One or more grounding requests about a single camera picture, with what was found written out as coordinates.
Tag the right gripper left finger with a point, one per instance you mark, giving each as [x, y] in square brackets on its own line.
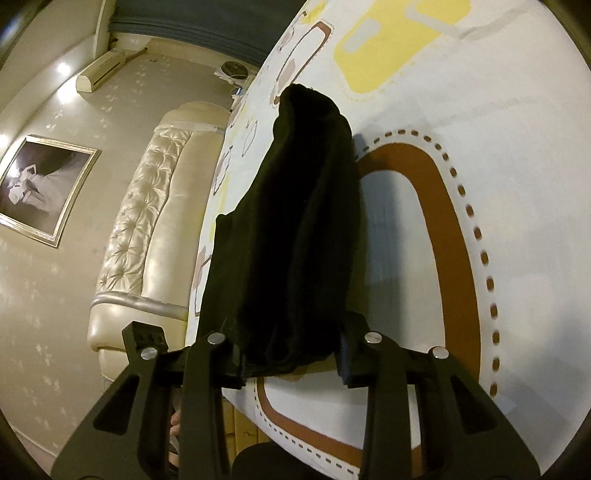
[126, 433]

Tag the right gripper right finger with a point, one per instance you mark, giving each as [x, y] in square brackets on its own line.
[427, 417]

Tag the black studded pants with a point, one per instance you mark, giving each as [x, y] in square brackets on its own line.
[282, 260]

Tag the cream tufted leather headboard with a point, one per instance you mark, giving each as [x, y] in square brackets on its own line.
[148, 266]

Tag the small white desk fan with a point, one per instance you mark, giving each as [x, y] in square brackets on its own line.
[232, 72]

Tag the patterned white bed sheet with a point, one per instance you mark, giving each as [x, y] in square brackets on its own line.
[471, 123]

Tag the dark green curtain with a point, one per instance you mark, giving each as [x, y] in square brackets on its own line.
[243, 29]

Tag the framed wall photograph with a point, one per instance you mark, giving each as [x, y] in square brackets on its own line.
[39, 185]

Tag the white wall air conditioner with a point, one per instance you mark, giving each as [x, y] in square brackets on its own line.
[99, 70]

